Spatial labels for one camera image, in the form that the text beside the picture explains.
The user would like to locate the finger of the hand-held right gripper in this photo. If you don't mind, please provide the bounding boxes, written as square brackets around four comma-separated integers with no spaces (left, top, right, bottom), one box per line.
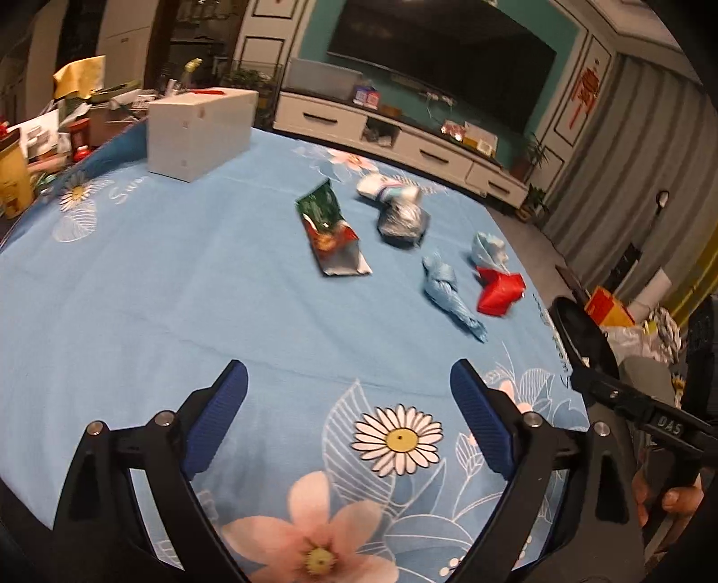
[569,367,646,421]
[672,297,718,410]

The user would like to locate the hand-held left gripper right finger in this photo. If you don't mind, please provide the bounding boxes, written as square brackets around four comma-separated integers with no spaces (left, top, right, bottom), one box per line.
[449,359,646,583]

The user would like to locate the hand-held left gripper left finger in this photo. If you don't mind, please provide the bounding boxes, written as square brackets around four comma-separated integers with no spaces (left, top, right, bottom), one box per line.
[53,360,249,583]

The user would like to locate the black trash bin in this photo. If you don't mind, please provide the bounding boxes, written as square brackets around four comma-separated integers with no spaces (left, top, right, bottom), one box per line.
[548,296,621,387]

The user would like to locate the red packet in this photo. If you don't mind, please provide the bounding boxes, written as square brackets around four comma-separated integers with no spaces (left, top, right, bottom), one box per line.
[476,268,527,318]

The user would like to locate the blue plastic bag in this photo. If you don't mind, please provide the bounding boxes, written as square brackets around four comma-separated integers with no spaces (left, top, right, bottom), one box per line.
[420,251,489,344]

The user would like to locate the blue face mask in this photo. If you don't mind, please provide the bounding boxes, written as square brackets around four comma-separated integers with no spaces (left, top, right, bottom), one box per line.
[470,231,510,273]

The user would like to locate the silver foil wrapper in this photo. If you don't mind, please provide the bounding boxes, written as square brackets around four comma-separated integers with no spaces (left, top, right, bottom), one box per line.
[376,199,432,248]

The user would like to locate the green snack packet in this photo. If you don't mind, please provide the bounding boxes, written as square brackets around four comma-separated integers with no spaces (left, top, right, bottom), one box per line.
[294,179,374,278]

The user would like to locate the white paper cup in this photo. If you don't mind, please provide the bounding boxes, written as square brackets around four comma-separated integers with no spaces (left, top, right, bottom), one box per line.
[356,173,423,205]

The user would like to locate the person's right hand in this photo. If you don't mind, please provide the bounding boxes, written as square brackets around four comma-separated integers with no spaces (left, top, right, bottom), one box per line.
[634,468,706,528]

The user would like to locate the patterned cloth pile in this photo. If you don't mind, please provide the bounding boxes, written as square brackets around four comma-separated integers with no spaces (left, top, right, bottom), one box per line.
[639,307,688,365]

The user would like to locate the white plastic bag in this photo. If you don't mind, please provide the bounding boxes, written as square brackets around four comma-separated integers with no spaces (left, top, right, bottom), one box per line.
[603,325,652,360]

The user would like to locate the red yellow shopping bag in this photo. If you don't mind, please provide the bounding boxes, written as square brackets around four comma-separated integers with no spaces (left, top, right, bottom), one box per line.
[583,286,637,329]

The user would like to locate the white paper roll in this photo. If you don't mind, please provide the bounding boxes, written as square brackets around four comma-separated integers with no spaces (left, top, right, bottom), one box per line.
[628,268,674,318]

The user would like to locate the upright vacuum cleaner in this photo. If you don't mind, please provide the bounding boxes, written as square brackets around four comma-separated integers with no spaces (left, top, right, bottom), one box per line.
[609,191,671,295]

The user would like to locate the blue floral tablecloth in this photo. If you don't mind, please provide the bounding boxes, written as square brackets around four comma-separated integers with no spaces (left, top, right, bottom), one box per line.
[0,120,595,583]

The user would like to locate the small potted plant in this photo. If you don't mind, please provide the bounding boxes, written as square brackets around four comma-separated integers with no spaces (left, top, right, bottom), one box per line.
[519,185,551,225]

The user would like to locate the grey curtain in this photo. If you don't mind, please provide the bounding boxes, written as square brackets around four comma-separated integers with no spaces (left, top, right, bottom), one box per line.
[541,48,718,315]

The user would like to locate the tall potted plant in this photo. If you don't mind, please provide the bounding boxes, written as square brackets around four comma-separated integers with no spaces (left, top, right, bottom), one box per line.
[508,135,553,183]

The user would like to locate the white desk calendar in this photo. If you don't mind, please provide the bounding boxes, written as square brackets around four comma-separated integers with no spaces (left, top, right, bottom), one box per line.
[464,126,499,157]

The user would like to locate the white box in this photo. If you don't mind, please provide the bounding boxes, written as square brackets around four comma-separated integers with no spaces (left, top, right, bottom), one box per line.
[147,88,259,183]

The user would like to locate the white television cabinet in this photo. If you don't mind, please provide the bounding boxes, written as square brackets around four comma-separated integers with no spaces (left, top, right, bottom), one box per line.
[273,90,531,214]

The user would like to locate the yellow jar with brown lid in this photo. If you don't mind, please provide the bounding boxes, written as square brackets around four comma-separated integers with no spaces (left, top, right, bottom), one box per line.
[0,135,35,221]

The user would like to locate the large left potted plant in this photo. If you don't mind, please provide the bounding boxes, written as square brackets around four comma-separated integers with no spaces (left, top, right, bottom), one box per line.
[224,61,284,132]

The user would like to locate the green tray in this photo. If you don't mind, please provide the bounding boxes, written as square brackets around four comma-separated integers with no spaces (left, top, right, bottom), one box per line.
[90,80,142,104]

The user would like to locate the spray bottle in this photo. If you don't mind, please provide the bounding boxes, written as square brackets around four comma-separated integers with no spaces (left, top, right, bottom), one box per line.
[179,57,204,93]

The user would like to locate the grey panel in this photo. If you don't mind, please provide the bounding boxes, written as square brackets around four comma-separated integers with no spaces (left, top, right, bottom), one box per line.
[285,57,364,103]

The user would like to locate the yellow cloth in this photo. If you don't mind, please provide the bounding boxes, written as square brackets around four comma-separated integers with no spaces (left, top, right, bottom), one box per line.
[52,55,107,100]

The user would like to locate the black television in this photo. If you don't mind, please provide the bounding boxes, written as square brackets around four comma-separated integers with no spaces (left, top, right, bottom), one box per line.
[327,0,558,134]

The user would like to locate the red knot wall decoration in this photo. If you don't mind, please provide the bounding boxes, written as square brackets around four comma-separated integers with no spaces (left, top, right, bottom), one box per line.
[569,59,604,132]

